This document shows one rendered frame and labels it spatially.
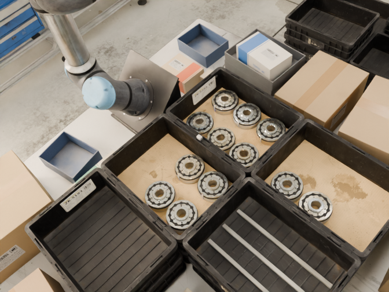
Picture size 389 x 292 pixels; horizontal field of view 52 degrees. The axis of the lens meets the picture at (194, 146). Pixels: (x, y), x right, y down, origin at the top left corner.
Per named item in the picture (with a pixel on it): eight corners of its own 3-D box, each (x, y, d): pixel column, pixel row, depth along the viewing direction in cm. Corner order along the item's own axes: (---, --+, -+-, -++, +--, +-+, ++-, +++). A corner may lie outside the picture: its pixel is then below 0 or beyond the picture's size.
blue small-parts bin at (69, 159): (45, 165, 164) (37, 156, 158) (70, 139, 170) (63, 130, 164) (79, 187, 156) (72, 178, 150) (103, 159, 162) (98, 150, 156)
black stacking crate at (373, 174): (249, 192, 133) (249, 175, 124) (303, 138, 143) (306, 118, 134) (354, 273, 114) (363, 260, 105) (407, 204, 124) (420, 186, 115)
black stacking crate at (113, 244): (39, 241, 132) (24, 227, 123) (108, 183, 142) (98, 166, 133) (110, 331, 113) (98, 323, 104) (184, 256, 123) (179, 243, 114)
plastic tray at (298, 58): (224, 60, 172) (224, 51, 168) (256, 36, 178) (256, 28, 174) (272, 91, 159) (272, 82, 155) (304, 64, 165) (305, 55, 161)
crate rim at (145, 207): (100, 168, 134) (98, 165, 132) (164, 115, 144) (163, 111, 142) (180, 245, 115) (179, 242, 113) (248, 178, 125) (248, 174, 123)
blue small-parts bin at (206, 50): (178, 50, 194) (176, 38, 189) (201, 34, 199) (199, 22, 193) (206, 68, 185) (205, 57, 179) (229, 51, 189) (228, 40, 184)
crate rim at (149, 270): (25, 230, 124) (22, 227, 122) (100, 168, 134) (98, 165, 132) (100, 325, 105) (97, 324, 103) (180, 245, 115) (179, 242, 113)
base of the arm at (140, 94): (117, 107, 167) (100, 105, 159) (129, 73, 163) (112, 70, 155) (142, 121, 160) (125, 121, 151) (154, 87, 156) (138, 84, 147)
